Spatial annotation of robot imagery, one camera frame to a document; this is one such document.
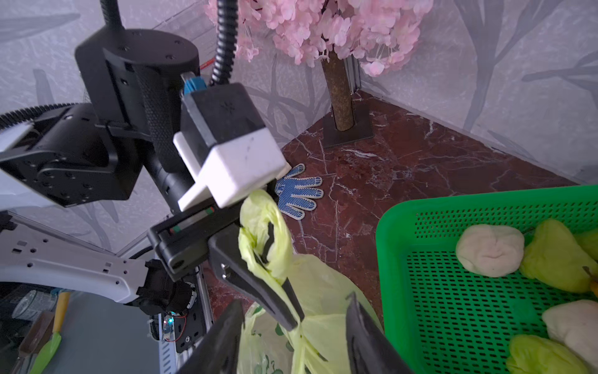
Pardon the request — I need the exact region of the white pear front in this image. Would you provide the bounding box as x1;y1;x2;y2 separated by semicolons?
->
456;224;525;277

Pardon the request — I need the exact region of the blue white work glove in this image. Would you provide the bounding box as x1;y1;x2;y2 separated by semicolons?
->
275;164;324;221

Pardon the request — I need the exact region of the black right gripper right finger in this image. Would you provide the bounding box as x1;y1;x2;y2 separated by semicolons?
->
346;293;414;374

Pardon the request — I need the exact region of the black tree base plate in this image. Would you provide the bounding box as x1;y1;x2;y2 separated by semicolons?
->
321;100;375;150

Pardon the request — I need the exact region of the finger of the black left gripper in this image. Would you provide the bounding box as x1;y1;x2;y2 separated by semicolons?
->
207;224;299;331
259;222;305;323

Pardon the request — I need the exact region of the green plastic perforated basket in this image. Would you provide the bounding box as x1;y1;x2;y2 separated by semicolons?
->
375;185;597;373

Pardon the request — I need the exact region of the green pear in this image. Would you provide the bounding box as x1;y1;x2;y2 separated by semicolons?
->
506;335;590;374
520;219;597;294

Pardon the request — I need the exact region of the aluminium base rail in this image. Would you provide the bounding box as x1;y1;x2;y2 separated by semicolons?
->
148;266;213;373

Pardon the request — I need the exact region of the green pear lower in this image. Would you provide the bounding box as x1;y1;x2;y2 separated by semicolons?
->
506;335;590;374

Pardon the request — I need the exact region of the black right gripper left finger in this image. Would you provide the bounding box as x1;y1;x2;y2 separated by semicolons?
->
178;300;244;374

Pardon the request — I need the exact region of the pink cherry blossom tree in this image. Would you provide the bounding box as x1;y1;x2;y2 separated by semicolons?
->
235;0;434;132

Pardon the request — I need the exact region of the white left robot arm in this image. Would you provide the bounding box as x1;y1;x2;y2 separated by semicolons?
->
1;1;303;330

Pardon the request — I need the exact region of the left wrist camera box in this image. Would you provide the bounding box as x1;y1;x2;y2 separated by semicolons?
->
172;72;291;212

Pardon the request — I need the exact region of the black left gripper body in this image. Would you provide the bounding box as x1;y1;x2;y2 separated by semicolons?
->
135;135;281;284

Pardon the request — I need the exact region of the white pear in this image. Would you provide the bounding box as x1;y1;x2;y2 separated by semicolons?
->
542;300;597;373
456;224;525;277

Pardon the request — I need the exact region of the green avocado print plastic bag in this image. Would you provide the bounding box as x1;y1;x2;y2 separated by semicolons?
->
237;189;382;373

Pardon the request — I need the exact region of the green pear middle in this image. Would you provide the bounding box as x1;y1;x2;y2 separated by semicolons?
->
520;219;597;294

